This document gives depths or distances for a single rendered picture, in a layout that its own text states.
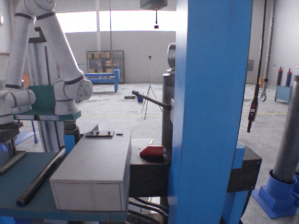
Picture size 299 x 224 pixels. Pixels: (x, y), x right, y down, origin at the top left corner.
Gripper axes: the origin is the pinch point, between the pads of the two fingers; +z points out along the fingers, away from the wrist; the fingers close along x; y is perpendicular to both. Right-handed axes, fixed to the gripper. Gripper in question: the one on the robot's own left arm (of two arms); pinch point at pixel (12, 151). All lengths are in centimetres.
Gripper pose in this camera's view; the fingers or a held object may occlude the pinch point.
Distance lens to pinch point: 117.9
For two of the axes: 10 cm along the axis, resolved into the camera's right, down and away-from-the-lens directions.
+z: 0.0, 9.6, 2.7
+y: -10.0, 0.1, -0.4
